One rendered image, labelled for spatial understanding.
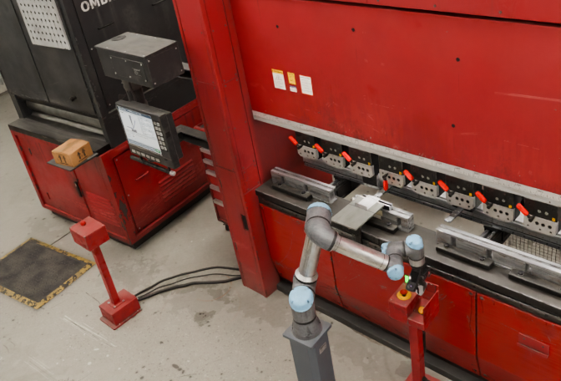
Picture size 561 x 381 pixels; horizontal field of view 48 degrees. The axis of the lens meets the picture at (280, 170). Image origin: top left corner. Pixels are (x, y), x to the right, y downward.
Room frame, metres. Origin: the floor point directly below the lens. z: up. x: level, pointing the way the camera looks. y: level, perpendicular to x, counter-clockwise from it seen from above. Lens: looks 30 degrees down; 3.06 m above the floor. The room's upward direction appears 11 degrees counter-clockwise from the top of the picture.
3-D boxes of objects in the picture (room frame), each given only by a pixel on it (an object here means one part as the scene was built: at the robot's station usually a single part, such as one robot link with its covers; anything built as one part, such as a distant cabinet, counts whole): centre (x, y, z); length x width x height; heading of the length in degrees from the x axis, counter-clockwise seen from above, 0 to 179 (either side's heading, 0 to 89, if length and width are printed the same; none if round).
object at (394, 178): (2.86, -0.60, 1.26); 0.15 x 0.09 x 0.17; 41
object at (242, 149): (3.84, 0.03, 1.15); 0.85 x 0.25 x 2.30; 131
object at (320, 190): (3.41, -0.12, 0.92); 0.50 x 0.06 x 0.10; 41
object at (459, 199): (2.56, -0.87, 1.26); 0.15 x 0.09 x 0.17; 41
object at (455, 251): (2.50, -0.84, 0.89); 0.30 x 0.05 x 0.03; 41
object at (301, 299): (2.32, 0.01, 0.94); 0.13 x 0.12 x 0.14; 169
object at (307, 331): (2.31, 0.02, 0.82); 0.15 x 0.15 x 0.10
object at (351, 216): (2.90, -0.38, 1.00); 0.26 x 0.18 x 0.01; 131
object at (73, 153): (4.25, 1.50, 1.04); 0.30 x 0.26 x 0.12; 47
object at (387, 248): (2.34, -0.45, 1.13); 0.11 x 0.11 x 0.08; 79
